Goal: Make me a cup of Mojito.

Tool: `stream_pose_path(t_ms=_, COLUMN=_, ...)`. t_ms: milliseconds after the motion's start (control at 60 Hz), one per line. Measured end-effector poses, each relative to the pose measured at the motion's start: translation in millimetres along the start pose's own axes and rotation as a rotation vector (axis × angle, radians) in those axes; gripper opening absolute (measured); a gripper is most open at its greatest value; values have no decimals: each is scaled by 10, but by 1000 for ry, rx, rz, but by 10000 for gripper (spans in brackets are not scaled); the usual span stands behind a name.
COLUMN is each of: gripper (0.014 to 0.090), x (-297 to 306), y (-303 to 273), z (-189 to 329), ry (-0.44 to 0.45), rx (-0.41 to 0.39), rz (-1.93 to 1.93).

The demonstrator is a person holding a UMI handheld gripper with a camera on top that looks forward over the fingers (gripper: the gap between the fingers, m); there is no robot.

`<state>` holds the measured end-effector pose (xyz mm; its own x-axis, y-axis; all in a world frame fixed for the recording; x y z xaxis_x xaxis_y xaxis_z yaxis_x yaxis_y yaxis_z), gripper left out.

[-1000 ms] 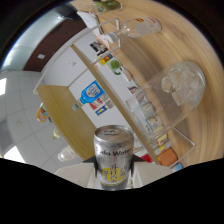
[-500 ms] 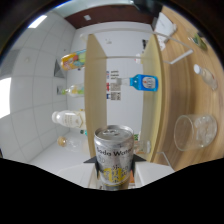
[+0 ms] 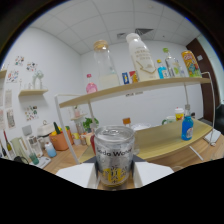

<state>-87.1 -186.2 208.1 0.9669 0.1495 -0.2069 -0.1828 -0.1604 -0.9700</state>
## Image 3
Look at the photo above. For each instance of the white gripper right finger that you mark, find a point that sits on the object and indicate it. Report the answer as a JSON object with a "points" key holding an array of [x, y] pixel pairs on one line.
{"points": [[150, 172]]}

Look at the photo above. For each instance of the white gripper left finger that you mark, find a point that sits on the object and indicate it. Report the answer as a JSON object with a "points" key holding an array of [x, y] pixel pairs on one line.
{"points": [[78, 173]]}

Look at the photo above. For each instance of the silver soda water can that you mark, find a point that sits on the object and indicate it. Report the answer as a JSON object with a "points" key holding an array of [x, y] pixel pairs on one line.
{"points": [[115, 156]]}

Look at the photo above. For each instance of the teal cup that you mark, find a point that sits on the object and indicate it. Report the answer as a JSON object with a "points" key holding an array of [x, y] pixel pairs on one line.
{"points": [[34, 159]]}

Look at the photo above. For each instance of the small white blue bottle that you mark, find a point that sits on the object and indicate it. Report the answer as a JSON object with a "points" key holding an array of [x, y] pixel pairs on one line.
{"points": [[50, 150]]}

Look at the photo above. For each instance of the orange basket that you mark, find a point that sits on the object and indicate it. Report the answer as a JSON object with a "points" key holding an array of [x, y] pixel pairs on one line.
{"points": [[61, 140]]}

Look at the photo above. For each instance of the two-tier wooden shelf rack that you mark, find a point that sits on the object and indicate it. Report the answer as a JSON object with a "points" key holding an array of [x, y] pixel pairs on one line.
{"points": [[160, 136]]}

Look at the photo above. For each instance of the white tray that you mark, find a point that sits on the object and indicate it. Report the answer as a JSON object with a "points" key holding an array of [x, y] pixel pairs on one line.
{"points": [[41, 162]]}

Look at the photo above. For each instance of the clear canister with white lid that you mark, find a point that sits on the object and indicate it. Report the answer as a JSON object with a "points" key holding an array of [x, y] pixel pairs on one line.
{"points": [[80, 128]]}

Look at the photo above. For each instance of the white bowl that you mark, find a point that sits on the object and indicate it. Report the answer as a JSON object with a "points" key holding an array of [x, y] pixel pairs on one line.
{"points": [[140, 126]]}

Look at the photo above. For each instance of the green potted plant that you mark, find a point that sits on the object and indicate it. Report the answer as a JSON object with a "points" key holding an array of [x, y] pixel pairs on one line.
{"points": [[90, 123]]}

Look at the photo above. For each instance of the white lidded pot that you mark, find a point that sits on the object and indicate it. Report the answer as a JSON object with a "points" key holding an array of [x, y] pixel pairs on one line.
{"points": [[45, 130]]}

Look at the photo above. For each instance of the green mug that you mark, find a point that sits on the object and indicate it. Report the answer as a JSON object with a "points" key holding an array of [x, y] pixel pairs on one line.
{"points": [[169, 120]]}

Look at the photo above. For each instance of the clear bottle with orange cap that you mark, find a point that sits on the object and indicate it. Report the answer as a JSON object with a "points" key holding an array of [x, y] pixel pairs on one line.
{"points": [[126, 121]]}

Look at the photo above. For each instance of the blue liquid bottle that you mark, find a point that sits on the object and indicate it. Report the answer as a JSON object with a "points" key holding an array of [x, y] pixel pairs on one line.
{"points": [[187, 128]]}

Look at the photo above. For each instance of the light green pitcher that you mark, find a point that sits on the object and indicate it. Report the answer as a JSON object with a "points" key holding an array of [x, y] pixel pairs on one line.
{"points": [[20, 148]]}

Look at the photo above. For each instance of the dark green wine bottle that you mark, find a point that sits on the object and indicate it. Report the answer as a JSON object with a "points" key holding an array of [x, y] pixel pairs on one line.
{"points": [[9, 148]]}

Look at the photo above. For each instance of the pink liquid bottle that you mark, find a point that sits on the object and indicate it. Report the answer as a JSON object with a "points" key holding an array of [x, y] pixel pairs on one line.
{"points": [[91, 87]]}

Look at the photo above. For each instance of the black chair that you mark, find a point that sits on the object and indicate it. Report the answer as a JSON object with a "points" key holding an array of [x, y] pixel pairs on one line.
{"points": [[220, 118]]}

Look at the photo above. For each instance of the small light blue bottle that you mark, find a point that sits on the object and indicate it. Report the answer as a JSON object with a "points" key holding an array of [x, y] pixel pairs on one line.
{"points": [[162, 71]]}

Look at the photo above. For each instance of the clear bottle with green cap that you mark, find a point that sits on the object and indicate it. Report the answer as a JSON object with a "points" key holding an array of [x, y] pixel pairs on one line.
{"points": [[172, 65]]}

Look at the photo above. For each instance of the glass jar with cork lid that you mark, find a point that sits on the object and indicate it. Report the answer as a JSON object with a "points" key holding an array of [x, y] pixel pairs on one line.
{"points": [[105, 66]]}

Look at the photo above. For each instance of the large white bottle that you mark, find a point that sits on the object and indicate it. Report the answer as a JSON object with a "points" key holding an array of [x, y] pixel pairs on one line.
{"points": [[142, 60]]}

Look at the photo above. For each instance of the yellow colourful can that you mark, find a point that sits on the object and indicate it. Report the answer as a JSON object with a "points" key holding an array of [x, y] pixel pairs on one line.
{"points": [[191, 64]]}

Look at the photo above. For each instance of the small wall shelf with pot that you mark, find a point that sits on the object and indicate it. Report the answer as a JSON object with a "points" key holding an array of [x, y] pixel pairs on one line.
{"points": [[78, 116]]}

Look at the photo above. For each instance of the colourful wall sticker sheet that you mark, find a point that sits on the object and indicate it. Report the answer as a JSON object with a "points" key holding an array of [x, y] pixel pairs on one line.
{"points": [[31, 66], [31, 113], [19, 60], [12, 76]]}

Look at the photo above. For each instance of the wooden wall shelf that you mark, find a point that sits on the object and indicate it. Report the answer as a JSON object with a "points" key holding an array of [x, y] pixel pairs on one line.
{"points": [[33, 91]]}

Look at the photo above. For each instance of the red wall poster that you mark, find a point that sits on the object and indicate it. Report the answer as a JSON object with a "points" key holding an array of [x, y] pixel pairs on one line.
{"points": [[133, 76]]}

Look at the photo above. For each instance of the blue wall poster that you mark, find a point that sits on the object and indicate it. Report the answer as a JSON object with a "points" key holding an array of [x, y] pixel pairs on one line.
{"points": [[125, 78]]}

